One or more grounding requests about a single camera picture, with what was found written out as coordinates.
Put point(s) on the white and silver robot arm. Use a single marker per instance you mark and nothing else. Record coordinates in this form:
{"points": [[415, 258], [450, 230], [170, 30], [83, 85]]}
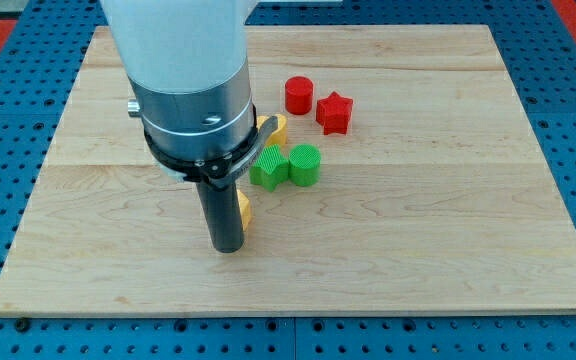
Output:
{"points": [[186, 61]]}

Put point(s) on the yellow heart block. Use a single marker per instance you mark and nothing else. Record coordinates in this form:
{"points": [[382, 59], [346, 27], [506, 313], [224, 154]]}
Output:
{"points": [[279, 136]]}

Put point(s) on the green star block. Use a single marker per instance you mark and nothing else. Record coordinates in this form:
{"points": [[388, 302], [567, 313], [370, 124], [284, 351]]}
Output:
{"points": [[270, 169]]}

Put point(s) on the green cylinder block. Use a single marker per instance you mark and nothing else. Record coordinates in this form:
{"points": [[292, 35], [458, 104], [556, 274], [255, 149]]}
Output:
{"points": [[304, 162]]}

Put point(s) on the yellow block behind pusher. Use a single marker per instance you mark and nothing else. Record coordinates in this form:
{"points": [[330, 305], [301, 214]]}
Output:
{"points": [[245, 209]]}

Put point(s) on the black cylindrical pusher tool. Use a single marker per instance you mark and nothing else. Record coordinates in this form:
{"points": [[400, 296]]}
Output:
{"points": [[222, 214]]}

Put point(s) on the red star block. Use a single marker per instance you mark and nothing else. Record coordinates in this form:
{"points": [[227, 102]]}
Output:
{"points": [[334, 113]]}

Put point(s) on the red cylinder block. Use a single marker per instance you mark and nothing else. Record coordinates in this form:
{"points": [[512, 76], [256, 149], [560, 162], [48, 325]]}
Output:
{"points": [[299, 91]]}

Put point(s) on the light wooden board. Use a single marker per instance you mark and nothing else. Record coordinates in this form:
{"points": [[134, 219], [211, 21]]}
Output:
{"points": [[437, 202]]}

